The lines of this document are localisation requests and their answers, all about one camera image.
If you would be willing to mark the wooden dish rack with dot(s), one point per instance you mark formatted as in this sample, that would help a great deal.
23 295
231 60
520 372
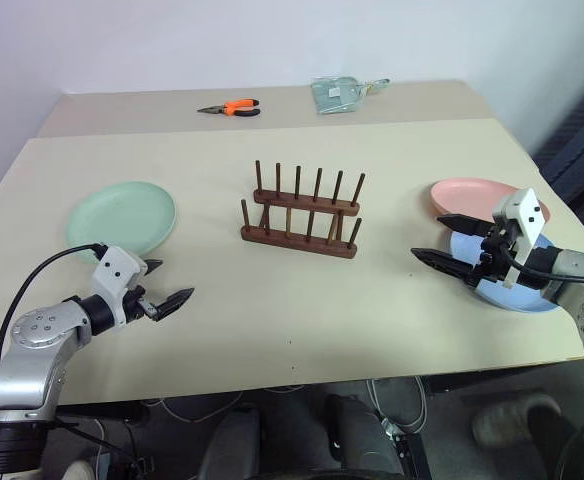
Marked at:
297 240

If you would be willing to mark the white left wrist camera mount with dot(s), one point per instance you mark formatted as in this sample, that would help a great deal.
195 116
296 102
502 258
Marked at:
114 272

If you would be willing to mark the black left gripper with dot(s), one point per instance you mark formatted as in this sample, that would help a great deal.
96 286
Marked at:
137 305

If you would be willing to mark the red pink plate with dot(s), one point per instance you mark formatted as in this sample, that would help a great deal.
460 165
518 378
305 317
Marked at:
467 197

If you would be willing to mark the green plastic pouch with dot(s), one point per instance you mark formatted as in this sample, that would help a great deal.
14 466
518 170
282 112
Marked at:
337 95

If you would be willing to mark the dark blue ribbed object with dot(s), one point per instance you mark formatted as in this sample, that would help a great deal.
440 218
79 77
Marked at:
582 135

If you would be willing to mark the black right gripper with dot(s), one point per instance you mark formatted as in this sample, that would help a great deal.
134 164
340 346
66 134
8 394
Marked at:
494 260

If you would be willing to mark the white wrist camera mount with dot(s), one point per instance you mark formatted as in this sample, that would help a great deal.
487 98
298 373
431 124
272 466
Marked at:
527 220
114 272

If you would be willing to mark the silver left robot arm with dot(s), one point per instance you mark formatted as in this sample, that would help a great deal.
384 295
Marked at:
32 350

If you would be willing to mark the dark rounded shape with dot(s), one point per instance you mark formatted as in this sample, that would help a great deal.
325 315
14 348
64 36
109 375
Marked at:
232 445

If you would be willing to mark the green plate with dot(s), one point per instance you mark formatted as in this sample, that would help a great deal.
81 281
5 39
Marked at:
122 220

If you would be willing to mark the blue plate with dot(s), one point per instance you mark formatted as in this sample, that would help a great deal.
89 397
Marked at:
517 299

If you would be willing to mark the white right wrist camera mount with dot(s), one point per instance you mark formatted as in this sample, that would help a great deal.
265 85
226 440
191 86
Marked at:
527 220

